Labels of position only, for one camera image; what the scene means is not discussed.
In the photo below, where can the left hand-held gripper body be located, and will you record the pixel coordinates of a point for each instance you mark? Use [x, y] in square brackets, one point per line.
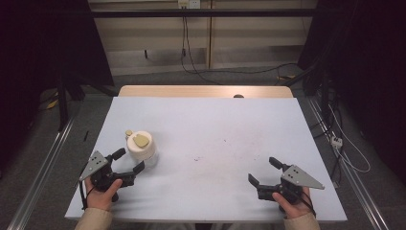
[102, 175]

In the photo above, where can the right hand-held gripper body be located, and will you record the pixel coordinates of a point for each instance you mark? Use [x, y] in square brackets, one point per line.
[297, 177]

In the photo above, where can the white flip cap bottle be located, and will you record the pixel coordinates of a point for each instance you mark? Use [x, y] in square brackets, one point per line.
[142, 150]

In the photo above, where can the person's left hand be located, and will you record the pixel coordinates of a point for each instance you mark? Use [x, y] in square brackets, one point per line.
[100, 198]

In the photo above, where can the person's right hand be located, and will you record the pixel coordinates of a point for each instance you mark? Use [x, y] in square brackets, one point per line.
[295, 209]

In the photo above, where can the small black pen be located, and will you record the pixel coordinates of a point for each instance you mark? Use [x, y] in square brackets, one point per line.
[85, 136]

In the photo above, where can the black metal stand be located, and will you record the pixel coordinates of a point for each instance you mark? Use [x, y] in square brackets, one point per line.
[324, 92]
[63, 105]

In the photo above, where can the yellow floor tape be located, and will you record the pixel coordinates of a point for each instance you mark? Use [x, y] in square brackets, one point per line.
[52, 103]

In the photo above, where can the wooden table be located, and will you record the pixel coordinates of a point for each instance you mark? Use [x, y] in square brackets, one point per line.
[191, 91]

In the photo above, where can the black curtain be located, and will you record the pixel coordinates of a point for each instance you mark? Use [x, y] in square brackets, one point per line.
[370, 64]
[38, 48]

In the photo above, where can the black horizontal bar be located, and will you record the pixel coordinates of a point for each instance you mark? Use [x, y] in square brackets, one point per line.
[198, 13]

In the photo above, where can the aluminium floor rail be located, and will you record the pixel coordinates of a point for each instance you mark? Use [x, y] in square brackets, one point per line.
[354, 182]
[38, 179]

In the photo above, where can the wooden vertical post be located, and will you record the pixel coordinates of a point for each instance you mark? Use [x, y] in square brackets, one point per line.
[209, 38]

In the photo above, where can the white wall outlet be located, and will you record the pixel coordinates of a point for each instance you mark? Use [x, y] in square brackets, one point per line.
[189, 3]

